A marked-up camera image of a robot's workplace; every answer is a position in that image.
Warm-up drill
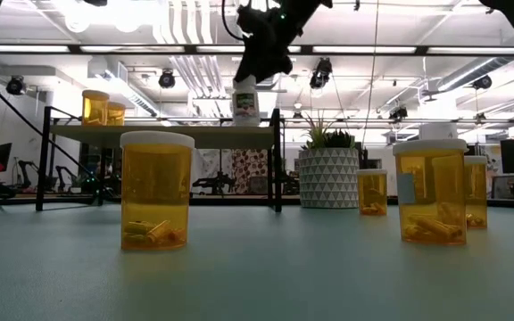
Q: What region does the floral wall hanging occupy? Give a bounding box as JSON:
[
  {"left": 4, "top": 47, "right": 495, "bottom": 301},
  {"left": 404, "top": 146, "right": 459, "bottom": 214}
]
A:
[{"left": 487, "top": 144, "right": 504, "bottom": 197}]

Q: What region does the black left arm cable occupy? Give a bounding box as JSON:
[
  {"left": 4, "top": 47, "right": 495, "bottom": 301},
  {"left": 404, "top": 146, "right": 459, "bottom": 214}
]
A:
[{"left": 0, "top": 62, "right": 103, "bottom": 189}]

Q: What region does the plant in white patterned pot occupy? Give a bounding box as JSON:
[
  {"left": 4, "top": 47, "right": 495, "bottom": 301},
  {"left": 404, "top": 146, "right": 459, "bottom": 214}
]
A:
[{"left": 298, "top": 116, "right": 361, "bottom": 210}]

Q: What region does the orange pill bottle white cap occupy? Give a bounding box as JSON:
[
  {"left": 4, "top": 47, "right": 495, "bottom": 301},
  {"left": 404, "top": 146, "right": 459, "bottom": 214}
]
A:
[
  {"left": 356, "top": 168, "right": 388, "bottom": 217},
  {"left": 107, "top": 101, "right": 127, "bottom": 127},
  {"left": 120, "top": 130, "right": 195, "bottom": 251},
  {"left": 392, "top": 138, "right": 468, "bottom": 247},
  {"left": 465, "top": 155, "right": 489, "bottom": 230},
  {"left": 81, "top": 89, "right": 110, "bottom": 127}
]

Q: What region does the black aluminium table frame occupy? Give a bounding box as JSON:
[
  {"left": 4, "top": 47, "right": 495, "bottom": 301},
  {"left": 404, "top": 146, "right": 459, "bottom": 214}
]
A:
[{"left": 0, "top": 194, "right": 514, "bottom": 209}]

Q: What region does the floral patterned curtain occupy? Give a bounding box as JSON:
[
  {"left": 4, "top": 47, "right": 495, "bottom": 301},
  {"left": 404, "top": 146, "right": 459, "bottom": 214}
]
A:
[{"left": 232, "top": 149, "right": 269, "bottom": 195}]

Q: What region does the wooden shelf black frame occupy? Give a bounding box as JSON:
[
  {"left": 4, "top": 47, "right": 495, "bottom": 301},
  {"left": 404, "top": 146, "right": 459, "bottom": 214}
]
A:
[{"left": 36, "top": 105, "right": 284, "bottom": 213}]

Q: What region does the black overhead light bar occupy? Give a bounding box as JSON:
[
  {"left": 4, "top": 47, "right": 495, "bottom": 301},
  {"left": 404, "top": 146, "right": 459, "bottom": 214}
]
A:
[{"left": 0, "top": 43, "right": 514, "bottom": 57}]

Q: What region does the white cylinder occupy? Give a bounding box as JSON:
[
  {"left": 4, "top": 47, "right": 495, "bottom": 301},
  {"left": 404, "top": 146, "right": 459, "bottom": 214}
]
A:
[{"left": 419, "top": 122, "right": 459, "bottom": 141}]

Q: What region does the small white aspirin bottle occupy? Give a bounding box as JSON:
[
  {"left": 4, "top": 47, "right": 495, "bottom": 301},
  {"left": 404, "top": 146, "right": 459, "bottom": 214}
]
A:
[{"left": 231, "top": 74, "right": 261, "bottom": 128}]

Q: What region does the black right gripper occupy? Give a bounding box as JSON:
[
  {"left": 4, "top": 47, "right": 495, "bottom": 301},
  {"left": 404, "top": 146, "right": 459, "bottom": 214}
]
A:
[{"left": 234, "top": 0, "right": 311, "bottom": 84}]

